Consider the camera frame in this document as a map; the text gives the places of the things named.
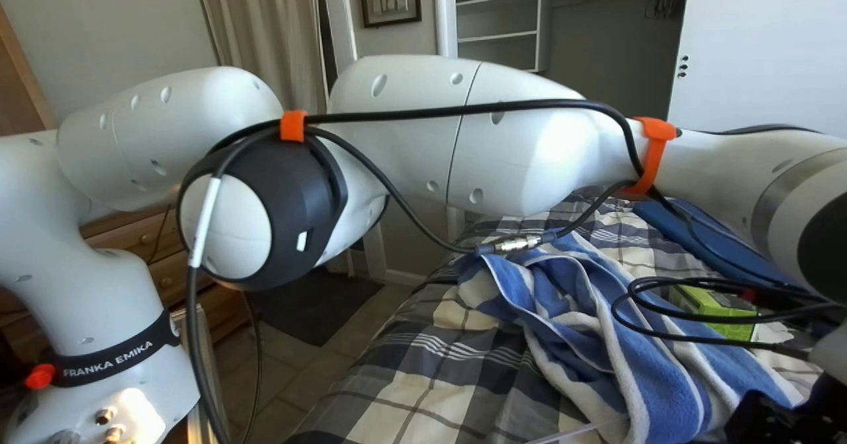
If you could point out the wooden frame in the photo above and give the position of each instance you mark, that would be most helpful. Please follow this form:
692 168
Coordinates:
20 80

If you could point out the bed with plaid blanket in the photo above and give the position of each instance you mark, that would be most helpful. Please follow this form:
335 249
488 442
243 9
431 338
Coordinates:
430 364

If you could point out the dark floor mat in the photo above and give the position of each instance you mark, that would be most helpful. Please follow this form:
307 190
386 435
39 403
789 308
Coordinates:
311 305

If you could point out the green box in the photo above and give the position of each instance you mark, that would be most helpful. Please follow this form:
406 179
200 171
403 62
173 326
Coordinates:
711 305

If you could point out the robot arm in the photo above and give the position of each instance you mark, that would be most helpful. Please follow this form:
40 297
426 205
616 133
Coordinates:
516 146

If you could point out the white closet door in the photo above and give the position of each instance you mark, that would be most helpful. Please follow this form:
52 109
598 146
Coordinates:
761 40

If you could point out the white shelf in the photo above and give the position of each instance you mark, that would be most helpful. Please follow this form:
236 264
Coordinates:
499 24

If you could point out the wooden dresser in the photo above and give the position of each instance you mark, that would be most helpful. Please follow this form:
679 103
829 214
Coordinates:
142 235

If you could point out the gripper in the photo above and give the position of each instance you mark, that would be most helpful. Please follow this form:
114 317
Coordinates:
804 417

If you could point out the blue flat cloth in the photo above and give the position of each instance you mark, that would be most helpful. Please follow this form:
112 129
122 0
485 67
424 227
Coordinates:
688 227

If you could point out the blue white striped towel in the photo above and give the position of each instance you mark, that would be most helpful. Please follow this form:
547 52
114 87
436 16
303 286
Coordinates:
595 311

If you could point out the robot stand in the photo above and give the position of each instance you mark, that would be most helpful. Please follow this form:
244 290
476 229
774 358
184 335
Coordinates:
200 398

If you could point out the beige curtain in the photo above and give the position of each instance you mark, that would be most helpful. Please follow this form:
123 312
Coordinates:
265 27

